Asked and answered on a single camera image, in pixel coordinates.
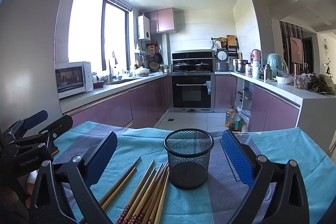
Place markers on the dark oil bottle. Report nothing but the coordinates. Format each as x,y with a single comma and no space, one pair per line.
235,121

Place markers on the person's left hand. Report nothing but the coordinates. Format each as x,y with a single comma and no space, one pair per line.
31,179

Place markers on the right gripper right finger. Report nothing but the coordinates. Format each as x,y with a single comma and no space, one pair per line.
288,203

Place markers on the pink upper cabinet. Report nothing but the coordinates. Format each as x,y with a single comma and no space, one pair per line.
161,21

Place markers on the black built-in oven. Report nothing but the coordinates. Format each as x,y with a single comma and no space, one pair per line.
192,92

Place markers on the teal purple tablecloth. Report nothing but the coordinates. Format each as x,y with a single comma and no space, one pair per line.
220,196

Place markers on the white rice cooker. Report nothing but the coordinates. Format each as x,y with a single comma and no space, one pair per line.
222,60

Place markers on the purple lower cabinets left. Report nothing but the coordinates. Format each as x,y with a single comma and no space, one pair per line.
137,104

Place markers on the yellow cooking oil bottle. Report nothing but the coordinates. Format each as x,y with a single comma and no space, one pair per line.
229,114

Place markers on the bamboo chopstick red end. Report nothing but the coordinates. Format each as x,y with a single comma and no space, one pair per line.
136,192

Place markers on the green leafy vegetables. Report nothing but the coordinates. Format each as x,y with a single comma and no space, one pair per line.
321,84

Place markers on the black range hood stove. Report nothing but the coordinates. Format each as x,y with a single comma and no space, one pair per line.
193,61

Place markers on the kitchen window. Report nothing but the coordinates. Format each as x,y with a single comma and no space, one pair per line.
99,33

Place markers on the purple lower cabinets right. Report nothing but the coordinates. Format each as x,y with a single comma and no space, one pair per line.
260,108

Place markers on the white water heater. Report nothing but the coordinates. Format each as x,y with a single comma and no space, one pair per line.
143,28

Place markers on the wooden cutting board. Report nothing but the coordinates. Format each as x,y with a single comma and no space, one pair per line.
232,41

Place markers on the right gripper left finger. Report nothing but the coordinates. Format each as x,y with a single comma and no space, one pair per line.
49,203

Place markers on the black mesh utensil cup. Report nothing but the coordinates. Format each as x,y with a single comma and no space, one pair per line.
188,154

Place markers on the steel stock pot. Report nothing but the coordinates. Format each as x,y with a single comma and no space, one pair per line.
239,65

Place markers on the pink thermos kettle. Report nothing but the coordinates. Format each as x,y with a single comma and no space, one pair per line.
256,62

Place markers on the mint green air fryer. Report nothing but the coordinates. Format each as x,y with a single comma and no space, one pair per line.
277,65

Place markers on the grey refrigerator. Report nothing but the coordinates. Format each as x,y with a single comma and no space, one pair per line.
28,81

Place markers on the white microwave oven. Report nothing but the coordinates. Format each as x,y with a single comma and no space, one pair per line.
73,78

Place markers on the bamboo chopstick red floral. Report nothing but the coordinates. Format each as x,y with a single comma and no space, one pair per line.
146,189

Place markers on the pink wall picture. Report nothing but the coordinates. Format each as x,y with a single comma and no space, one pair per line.
296,50

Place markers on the purple cabinets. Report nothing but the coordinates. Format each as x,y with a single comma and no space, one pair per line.
137,104
260,108

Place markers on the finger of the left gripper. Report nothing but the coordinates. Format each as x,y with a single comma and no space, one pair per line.
59,125
22,126

